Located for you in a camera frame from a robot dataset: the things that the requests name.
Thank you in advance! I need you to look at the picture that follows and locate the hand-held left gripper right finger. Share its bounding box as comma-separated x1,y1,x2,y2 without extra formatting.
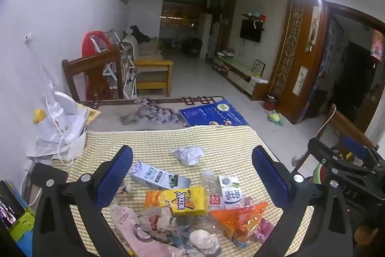
251,145,353,257

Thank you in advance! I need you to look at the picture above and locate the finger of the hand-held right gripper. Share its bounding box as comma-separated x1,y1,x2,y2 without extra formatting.
307,138,370,178
341,137,385,169

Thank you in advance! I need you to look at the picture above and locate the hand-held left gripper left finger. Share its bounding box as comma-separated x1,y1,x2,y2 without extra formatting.
32,145,134,257

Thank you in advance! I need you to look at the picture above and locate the small wrapper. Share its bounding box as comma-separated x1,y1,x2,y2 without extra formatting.
116,182,133,200

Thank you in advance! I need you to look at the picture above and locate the green and red basin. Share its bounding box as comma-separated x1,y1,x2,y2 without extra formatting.
311,163,327,185

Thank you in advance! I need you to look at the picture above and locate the blue and white carton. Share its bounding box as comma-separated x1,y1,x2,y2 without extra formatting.
129,161,192,191

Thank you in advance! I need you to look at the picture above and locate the white and green carton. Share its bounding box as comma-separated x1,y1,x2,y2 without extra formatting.
218,174,245,210

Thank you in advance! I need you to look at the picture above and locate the orange snack bag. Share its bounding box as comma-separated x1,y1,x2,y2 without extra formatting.
211,202,269,248

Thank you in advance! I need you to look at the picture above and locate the small magenta packet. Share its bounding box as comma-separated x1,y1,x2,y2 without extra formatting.
254,218,276,244

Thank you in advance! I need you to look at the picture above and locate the pale pink packet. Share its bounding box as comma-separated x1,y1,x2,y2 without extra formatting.
110,204,185,257

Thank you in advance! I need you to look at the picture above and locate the clear plastic bottle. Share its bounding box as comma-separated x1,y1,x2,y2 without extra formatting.
201,169,226,211

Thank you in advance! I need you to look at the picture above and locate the yellow snack box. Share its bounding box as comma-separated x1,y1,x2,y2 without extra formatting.
144,186,209,217

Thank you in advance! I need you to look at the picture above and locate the white paper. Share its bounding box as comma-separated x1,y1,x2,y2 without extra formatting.
171,146,205,166

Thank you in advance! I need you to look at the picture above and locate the white paper cup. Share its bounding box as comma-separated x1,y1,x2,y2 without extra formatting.
189,229,221,254

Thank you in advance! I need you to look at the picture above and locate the carved wooden chair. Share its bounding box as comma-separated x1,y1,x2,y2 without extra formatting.
293,103,376,176

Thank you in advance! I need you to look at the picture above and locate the grey floral table cover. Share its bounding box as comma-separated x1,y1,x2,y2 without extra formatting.
75,96,225,132

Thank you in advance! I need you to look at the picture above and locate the green plush turtle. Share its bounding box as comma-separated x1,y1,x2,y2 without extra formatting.
268,110,285,126

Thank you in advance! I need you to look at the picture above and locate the yellow book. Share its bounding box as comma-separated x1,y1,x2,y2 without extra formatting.
77,102,102,125

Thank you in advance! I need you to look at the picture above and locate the red bin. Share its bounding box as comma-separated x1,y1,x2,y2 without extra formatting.
264,94,279,111

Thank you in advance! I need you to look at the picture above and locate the white desk appliance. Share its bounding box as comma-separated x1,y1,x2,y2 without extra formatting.
34,64,88,161

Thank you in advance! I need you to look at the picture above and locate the blue printed poster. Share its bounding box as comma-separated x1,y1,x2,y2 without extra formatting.
179,99,249,127

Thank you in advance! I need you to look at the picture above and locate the colourful hanging decoration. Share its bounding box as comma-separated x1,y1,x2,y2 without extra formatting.
371,30,385,63

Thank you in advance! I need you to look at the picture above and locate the white magazine rack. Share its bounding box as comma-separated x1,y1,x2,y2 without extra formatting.
90,30,137,99

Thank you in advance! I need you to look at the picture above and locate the television cabinet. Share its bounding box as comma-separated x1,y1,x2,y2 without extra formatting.
214,51,271,101

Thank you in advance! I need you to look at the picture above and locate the wooden lattice partition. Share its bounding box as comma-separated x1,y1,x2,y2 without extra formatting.
271,0,327,125

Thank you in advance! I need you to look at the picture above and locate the small framed picture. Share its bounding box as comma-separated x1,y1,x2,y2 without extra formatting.
252,59,266,77

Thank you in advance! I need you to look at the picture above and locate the wooden sofa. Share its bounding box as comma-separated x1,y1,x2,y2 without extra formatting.
122,34,173,98

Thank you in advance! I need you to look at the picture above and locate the brown wooden chair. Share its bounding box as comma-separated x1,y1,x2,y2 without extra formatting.
62,46,124,102

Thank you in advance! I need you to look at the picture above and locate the red bag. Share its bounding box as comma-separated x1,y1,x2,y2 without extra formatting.
83,31,110,58

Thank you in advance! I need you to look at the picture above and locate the dark cloth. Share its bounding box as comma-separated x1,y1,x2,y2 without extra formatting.
126,25,150,44

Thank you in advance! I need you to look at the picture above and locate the tall white cabinet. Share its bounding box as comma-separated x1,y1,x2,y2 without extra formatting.
197,13,212,59

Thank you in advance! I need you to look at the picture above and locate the bamboo wall scroll painting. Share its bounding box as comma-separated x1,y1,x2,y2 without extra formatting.
293,67,309,96

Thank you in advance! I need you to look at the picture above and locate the long wall scroll painting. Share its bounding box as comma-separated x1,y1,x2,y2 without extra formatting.
306,6,321,53

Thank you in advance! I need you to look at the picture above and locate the wall television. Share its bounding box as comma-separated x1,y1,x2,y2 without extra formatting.
240,19,262,43

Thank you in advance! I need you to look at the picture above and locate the wall shelf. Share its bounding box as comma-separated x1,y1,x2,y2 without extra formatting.
241,12,268,22

